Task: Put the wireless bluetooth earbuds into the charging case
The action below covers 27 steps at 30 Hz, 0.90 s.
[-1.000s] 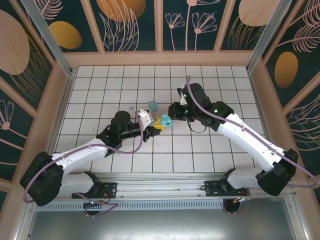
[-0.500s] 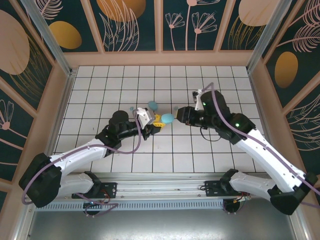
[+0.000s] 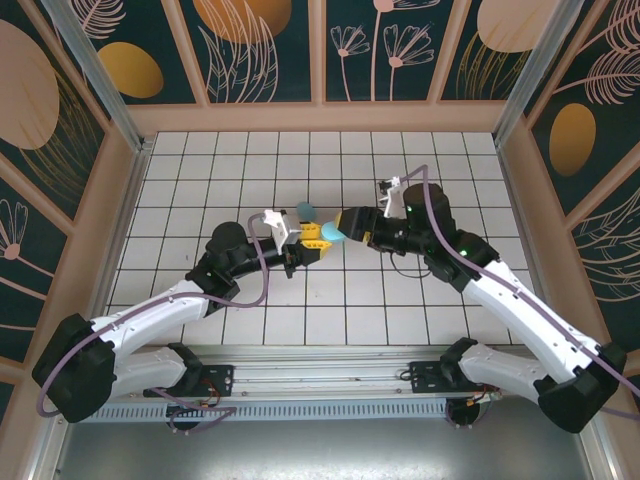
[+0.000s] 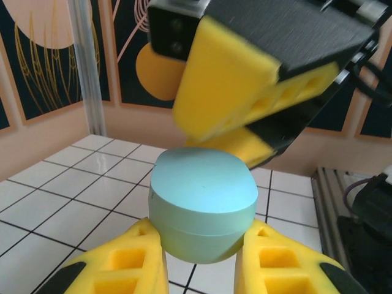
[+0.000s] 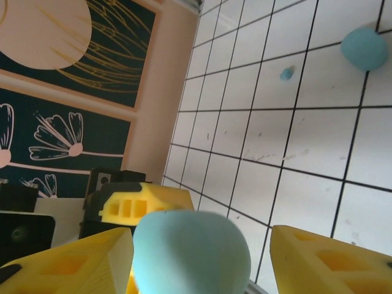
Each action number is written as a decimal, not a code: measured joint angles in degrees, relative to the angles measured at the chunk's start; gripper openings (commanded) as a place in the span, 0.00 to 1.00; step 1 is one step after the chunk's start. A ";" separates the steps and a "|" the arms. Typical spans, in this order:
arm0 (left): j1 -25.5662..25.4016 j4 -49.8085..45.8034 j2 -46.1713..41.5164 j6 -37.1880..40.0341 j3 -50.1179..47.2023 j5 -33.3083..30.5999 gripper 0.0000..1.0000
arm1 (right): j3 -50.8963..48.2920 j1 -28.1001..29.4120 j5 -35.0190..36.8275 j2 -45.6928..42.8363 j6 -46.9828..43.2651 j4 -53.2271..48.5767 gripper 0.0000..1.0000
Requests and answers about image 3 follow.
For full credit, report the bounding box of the teal earbud charging case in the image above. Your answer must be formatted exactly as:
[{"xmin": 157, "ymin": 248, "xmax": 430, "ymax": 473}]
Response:
[{"xmin": 319, "ymin": 221, "xmax": 347, "ymax": 245}]

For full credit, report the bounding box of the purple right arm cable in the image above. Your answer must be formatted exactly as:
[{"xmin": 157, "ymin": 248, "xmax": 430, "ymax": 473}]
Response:
[{"xmin": 387, "ymin": 164, "xmax": 640, "ymax": 417}]

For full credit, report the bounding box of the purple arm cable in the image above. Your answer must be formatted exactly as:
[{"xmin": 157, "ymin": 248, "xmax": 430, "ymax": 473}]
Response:
[
  {"xmin": 387, "ymin": 164, "xmax": 640, "ymax": 417},
  {"xmin": 37, "ymin": 213, "xmax": 274, "ymax": 419}
]

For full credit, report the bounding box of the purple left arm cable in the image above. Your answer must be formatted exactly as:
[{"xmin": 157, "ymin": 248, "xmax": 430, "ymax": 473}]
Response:
[{"xmin": 37, "ymin": 213, "xmax": 274, "ymax": 419}]

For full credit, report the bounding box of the aluminium side frame rail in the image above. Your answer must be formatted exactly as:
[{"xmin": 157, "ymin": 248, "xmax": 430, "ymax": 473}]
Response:
[
  {"xmin": 22, "ymin": 139, "xmax": 151, "ymax": 480},
  {"xmin": 494, "ymin": 139, "xmax": 624, "ymax": 480}
]

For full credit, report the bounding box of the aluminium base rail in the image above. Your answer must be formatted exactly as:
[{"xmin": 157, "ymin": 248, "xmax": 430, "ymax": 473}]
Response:
[{"xmin": 187, "ymin": 343, "xmax": 594, "ymax": 401}]

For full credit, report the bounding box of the perforated grey cable tray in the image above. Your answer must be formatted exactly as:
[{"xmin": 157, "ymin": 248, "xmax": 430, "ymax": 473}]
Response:
[{"xmin": 94, "ymin": 399, "xmax": 451, "ymax": 422}]

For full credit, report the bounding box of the aluminium corner post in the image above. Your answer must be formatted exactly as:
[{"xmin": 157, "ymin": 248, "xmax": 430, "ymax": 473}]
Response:
[
  {"xmin": 39, "ymin": 0, "xmax": 154, "ymax": 154},
  {"xmin": 492, "ymin": 0, "xmax": 601, "ymax": 149}
]

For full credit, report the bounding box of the grey metal base plate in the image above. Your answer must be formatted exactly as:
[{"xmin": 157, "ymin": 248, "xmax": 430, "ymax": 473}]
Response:
[{"xmin": 49, "ymin": 417, "xmax": 596, "ymax": 480}]

